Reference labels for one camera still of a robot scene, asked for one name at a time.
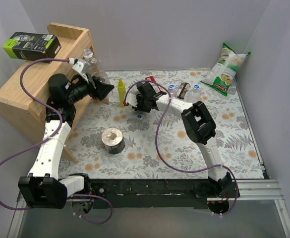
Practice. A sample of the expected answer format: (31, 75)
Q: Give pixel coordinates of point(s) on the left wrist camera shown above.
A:
(81, 67)

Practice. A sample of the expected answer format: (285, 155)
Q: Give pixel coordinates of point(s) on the red toothpaste box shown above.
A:
(153, 84)

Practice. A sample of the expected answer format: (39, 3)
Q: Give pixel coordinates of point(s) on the clear plastic bottle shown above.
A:
(95, 67)
(173, 93)
(193, 95)

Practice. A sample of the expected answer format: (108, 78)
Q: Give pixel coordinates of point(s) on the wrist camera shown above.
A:
(81, 67)
(130, 99)

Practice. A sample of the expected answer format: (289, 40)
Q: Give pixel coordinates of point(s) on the green chips bag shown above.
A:
(223, 72)

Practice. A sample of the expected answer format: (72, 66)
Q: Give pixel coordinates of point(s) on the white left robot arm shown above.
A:
(41, 188)

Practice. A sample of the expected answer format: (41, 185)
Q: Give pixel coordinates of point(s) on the yellow squeeze bottle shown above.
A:
(121, 92)

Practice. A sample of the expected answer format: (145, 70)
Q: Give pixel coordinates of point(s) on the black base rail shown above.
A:
(157, 193)

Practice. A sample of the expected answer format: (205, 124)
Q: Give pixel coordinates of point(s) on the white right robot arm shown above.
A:
(199, 126)

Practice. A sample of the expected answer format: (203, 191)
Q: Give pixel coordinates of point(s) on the wooden shelf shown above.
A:
(17, 107)

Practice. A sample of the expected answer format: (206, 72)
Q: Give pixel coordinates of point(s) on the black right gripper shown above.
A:
(140, 103)

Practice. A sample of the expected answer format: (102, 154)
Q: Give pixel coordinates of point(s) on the brown snack bar wrapper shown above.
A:
(182, 90)

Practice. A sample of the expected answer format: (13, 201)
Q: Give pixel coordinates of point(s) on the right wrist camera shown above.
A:
(130, 99)

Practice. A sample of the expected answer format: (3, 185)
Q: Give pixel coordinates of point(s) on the floral table mat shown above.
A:
(139, 158)

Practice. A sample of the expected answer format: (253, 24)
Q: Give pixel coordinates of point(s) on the black green box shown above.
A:
(32, 46)

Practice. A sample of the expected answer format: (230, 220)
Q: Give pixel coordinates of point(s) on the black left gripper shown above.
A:
(95, 89)

